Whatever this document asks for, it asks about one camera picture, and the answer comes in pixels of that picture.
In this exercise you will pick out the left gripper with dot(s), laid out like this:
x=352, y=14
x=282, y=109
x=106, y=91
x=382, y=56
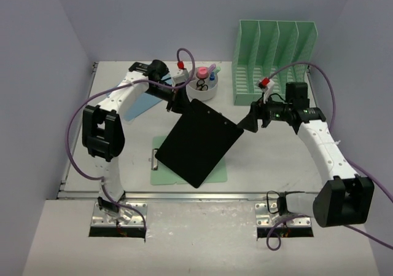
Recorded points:
x=179, y=102

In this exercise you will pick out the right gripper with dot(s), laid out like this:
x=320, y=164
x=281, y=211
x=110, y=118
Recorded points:
x=257, y=112

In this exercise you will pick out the blue clipboard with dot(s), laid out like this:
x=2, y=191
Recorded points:
x=144, y=102

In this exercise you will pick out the black handled scissors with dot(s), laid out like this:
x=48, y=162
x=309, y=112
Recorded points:
x=201, y=85

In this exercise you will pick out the pink glue bottle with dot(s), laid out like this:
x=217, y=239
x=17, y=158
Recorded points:
x=202, y=73

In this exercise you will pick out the small clear spray bottle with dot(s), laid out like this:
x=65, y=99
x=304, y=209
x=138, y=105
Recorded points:
x=211, y=80

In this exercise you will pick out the black clipboard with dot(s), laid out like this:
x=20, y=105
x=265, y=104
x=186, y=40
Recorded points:
x=197, y=143

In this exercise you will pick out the purple highlighter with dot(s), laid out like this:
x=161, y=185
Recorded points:
x=212, y=68

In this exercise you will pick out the green clipboard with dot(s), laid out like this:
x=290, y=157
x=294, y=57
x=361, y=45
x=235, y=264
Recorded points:
x=160, y=175

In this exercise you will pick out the green highlighter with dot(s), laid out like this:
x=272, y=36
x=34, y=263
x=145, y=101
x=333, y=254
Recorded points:
x=217, y=70

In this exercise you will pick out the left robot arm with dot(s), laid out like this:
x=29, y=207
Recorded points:
x=102, y=131

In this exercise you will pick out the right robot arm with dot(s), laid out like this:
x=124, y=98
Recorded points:
x=345, y=197

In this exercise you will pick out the white round desk organizer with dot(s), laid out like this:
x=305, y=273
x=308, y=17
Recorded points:
x=193, y=93

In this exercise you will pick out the green file rack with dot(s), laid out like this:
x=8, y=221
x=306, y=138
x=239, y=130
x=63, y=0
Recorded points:
x=264, y=46

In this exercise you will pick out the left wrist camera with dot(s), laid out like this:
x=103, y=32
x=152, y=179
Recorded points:
x=180, y=76

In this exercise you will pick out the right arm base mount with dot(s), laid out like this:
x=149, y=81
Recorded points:
x=265, y=220

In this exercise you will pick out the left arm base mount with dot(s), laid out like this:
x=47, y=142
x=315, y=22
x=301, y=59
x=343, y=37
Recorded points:
x=126, y=223

